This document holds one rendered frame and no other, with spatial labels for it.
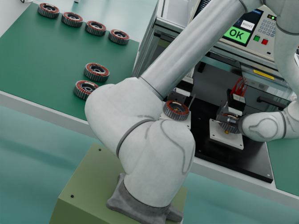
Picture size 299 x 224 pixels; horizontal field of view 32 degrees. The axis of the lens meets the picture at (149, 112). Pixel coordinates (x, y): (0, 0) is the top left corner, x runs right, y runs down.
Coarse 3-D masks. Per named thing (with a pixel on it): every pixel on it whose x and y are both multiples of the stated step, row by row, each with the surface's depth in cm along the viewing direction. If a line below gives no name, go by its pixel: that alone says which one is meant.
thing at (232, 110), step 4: (228, 92) 235; (228, 96) 232; (232, 96) 227; (236, 96) 228; (228, 100) 229; (232, 100) 225; (236, 100) 225; (228, 104) 227; (232, 104) 226; (236, 104) 226; (240, 104) 225; (228, 108) 227; (232, 108) 226; (236, 108) 226; (240, 108) 226; (244, 108) 226; (232, 112) 225; (236, 112) 225; (240, 112) 226
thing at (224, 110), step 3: (222, 105) 239; (219, 108) 239; (222, 108) 236; (225, 108) 237; (219, 111) 237; (222, 111) 236; (225, 111) 236; (228, 111) 236; (219, 114) 237; (234, 114) 236
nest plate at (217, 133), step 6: (210, 120) 232; (210, 126) 227; (216, 126) 229; (210, 132) 223; (216, 132) 224; (222, 132) 226; (216, 138) 221; (222, 138) 222; (228, 138) 224; (234, 138) 226; (240, 138) 228; (228, 144) 222; (234, 144) 221; (240, 144) 223
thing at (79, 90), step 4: (84, 80) 220; (76, 84) 216; (80, 84) 216; (84, 84) 219; (88, 84) 220; (92, 84) 220; (96, 84) 222; (76, 88) 214; (80, 88) 213; (84, 88) 217; (88, 88) 218; (92, 88) 220; (96, 88) 219; (76, 92) 214; (80, 92) 213; (84, 92) 212; (88, 92) 213; (80, 96) 213; (84, 96) 213; (88, 96) 214
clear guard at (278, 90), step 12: (252, 72) 218; (264, 72) 223; (252, 84) 207; (264, 84) 211; (276, 84) 216; (240, 96) 203; (252, 96) 204; (264, 96) 205; (276, 96) 206; (288, 96) 210; (264, 108) 204; (276, 108) 205
